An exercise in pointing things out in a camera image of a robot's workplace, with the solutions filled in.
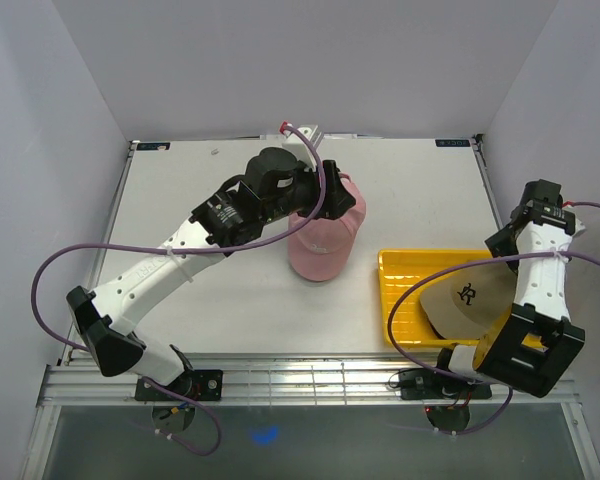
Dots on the aluminium frame rail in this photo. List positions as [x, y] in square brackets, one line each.
[335, 380]

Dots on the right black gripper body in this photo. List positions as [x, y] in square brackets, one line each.
[502, 240]

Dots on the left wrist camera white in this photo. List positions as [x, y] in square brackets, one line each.
[301, 142]

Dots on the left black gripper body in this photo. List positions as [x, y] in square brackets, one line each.
[303, 196]

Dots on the pink baseball cap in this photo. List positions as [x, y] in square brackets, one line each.
[320, 250]

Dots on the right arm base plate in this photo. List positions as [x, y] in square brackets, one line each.
[424, 384]

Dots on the right blue corner label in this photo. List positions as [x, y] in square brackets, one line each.
[453, 143]

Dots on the beige baseball cap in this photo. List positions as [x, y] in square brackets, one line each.
[465, 304]

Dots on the blue corner label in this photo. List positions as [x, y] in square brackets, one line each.
[153, 146]
[453, 143]

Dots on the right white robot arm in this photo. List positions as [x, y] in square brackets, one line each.
[507, 320]

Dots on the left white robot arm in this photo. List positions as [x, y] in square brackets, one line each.
[108, 316]

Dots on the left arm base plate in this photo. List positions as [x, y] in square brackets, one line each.
[199, 385]

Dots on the left blue corner label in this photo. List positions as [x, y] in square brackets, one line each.
[153, 146]

